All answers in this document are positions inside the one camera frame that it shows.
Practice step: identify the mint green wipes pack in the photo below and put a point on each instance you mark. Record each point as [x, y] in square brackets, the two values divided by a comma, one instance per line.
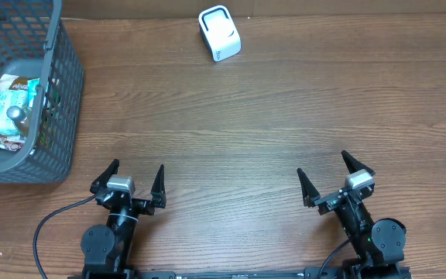
[9, 98]

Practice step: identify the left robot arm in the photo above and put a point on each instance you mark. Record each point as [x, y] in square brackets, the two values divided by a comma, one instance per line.
[107, 247]

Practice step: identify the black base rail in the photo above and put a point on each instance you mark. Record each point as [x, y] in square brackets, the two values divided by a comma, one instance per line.
[230, 275]

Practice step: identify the yellow dish soap bottle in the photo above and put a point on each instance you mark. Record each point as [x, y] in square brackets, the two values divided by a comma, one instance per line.
[20, 117]

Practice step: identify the white barcode scanner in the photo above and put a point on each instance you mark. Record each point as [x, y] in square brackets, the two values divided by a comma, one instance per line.
[219, 32]

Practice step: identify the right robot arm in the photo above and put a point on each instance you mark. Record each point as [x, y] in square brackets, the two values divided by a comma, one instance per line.
[373, 249]

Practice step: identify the brown white snack bag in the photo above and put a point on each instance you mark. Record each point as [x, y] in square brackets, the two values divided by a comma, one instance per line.
[13, 82]

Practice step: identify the green lid seasoning jar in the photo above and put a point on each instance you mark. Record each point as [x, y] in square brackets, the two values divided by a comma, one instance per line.
[55, 96]

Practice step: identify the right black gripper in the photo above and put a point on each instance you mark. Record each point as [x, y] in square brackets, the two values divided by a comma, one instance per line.
[328, 200]

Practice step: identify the grey plastic shopping basket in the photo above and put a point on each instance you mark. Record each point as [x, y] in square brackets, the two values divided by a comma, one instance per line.
[34, 44]

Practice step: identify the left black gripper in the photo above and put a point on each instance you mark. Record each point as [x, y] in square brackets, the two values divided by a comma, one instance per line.
[144, 204]

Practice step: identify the Kleenex pocket tissue pack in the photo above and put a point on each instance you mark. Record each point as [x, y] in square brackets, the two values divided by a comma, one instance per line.
[32, 90]

